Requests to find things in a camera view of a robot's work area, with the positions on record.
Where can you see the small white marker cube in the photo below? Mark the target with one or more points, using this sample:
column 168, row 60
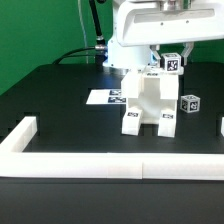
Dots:
column 190, row 103
column 171, row 62

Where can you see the white U-shaped boundary frame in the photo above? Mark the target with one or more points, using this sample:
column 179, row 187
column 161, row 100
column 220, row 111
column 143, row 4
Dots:
column 15, row 162

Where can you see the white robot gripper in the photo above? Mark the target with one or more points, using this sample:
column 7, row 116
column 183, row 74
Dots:
column 143, row 23

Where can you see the white chair back piece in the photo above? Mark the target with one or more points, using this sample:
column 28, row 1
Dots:
column 151, row 82

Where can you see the white chair seat piece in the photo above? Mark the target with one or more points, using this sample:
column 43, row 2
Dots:
column 151, row 107

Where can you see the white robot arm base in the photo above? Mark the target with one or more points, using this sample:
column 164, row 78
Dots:
column 123, row 58

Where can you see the white marker sheet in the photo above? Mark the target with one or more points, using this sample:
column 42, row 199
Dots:
column 105, row 96

